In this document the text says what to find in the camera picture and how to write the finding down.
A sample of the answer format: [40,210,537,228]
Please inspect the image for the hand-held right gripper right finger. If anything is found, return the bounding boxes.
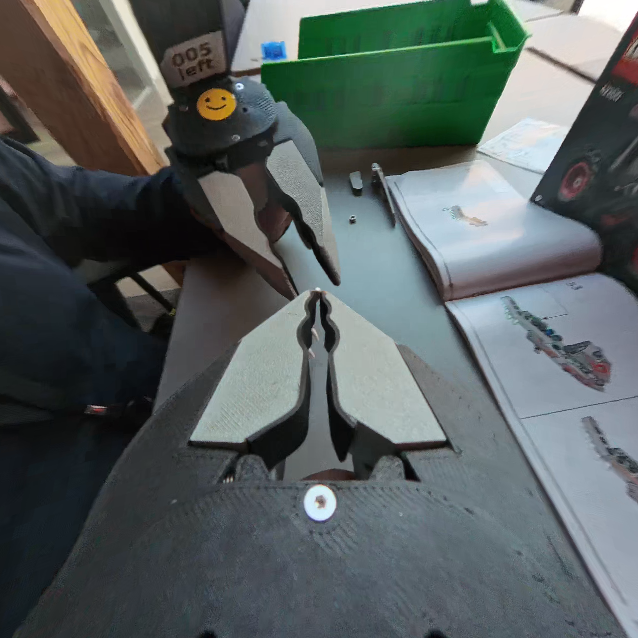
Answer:
[319,291,448,477]

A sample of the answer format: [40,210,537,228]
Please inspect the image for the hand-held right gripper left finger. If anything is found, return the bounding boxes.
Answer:
[188,290,320,473]

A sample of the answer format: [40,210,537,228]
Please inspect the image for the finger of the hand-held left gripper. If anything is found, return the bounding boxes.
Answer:
[266,101,343,288]
[192,160,301,301]

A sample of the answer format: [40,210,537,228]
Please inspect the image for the small white lego pin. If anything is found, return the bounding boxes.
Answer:
[309,286,324,359]

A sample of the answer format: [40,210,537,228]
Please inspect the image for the person's left forearm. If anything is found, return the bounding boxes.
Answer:
[0,136,225,280]

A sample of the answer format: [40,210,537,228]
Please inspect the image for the long grey lego panel piece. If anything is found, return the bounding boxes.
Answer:
[370,163,398,228]

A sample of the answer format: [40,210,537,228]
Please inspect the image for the open lego instruction booklet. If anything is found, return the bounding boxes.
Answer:
[386,159,638,638]

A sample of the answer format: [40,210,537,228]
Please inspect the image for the dark lego set box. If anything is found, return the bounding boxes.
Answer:
[531,10,638,300]

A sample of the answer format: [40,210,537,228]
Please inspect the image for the person's left hand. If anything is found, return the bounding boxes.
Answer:
[257,193,294,243]

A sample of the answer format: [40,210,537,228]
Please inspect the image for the green plastic bin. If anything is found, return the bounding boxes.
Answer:
[261,0,532,150]

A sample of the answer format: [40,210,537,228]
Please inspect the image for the wooden beam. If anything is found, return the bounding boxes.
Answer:
[0,0,167,176]

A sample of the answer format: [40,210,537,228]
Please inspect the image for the person's dark navy jacket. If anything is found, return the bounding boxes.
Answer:
[0,269,170,638]

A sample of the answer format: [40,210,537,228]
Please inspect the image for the loose printed paper sheet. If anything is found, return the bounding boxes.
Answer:
[478,118,569,174]

